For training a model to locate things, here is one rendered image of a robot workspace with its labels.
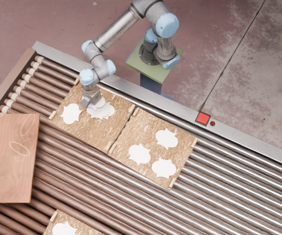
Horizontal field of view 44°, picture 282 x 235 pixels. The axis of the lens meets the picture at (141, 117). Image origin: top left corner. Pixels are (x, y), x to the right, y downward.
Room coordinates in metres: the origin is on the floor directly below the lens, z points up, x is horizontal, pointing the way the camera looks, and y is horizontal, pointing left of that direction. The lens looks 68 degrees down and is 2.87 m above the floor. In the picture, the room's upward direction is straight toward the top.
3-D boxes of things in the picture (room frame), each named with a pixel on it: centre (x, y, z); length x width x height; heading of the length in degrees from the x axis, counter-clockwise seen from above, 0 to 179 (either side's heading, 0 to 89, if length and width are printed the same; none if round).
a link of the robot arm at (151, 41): (1.25, -0.08, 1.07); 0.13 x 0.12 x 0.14; 33
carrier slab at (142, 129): (0.60, -0.07, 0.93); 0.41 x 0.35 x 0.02; 60
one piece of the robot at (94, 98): (0.83, 0.29, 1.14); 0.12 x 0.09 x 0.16; 141
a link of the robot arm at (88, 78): (0.85, 0.27, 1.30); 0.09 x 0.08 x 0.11; 123
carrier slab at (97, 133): (0.81, 0.29, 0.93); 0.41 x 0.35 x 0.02; 61
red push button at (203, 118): (0.79, -0.37, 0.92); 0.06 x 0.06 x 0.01; 64
